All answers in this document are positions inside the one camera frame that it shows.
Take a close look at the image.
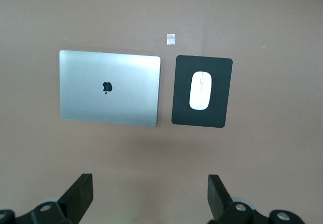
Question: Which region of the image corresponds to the white computer mouse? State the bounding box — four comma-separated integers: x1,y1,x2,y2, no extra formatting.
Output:
189,71,212,110

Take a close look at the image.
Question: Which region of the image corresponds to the grey closed laptop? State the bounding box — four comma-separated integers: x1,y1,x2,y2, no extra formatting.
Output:
59,49,162,128

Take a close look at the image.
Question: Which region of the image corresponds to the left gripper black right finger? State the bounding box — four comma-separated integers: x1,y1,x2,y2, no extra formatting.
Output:
208,174,305,224

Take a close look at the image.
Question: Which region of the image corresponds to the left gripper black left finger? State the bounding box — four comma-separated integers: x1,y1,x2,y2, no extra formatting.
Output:
0,173,94,224

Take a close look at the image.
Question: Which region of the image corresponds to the black mouse pad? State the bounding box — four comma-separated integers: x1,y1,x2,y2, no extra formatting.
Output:
171,54,233,128

